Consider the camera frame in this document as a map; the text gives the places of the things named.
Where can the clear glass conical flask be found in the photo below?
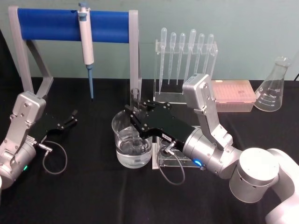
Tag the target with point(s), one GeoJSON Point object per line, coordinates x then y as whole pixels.
{"type": "Point", "coordinates": [271, 93]}

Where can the grey stand with blue bar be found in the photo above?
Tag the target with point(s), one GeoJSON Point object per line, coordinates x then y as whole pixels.
{"type": "Point", "coordinates": [58, 25]}

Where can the glass beaker with water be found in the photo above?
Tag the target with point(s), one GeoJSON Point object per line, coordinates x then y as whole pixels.
{"type": "Point", "coordinates": [130, 151]}

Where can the white and blue micropipette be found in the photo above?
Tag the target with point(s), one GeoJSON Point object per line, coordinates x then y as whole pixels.
{"type": "Point", "coordinates": [86, 42]}

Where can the low clear acrylic rack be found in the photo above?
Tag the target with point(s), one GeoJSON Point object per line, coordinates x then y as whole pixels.
{"type": "Point", "coordinates": [177, 161]}

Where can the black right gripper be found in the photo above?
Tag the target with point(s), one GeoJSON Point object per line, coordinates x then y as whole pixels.
{"type": "Point", "coordinates": [168, 126]}

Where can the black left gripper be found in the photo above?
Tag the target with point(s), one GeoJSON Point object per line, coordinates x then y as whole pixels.
{"type": "Point", "coordinates": [50, 124]}

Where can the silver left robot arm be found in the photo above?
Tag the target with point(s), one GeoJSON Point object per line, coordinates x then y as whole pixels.
{"type": "Point", "coordinates": [16, 130]}

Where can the translucent pipette tip box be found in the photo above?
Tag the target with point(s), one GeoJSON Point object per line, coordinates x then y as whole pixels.
{"type": "Point", "coordinates": [236, 95]}

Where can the tall clear acrylic pipette rack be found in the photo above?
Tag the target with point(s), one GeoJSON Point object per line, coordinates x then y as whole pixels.
{"type": "Point", "coordinates": [170, 95]}

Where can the clear plastic transfer pipette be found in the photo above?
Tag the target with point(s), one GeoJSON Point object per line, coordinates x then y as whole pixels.
{"type": "Point", "coordinates": [135, 98]}
{"type": "Point", "coordinates": [163, 46]}
{"type": "Point", "coordinates": [199, 51]}
{"type": "Point", "coordinates": [172, 51]}
{"type": "Point", "coordinates": [180, 51]}
{"type": "Point", "coordinates": [191, 46]}

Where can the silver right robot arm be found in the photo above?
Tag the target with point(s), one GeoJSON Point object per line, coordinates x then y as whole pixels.
{"type": "Point", "coordinates": [254, 168]}

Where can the black table cloth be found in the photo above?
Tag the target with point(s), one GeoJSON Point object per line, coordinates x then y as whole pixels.
{"type": "Point", "coordinates": [105, 198]}

